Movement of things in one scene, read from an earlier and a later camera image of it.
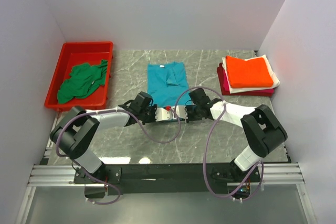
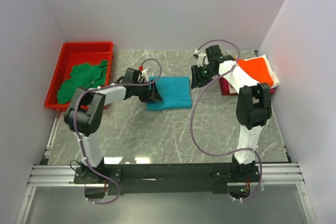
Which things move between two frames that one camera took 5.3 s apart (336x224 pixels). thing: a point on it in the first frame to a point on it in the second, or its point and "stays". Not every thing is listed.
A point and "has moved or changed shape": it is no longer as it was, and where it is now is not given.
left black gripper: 153,108 to 151,95
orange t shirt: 252,73 stays
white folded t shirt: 275,80 stays
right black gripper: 189,118 to 196,72
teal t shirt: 165,82 has moved or changed shape
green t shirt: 84,79 stays
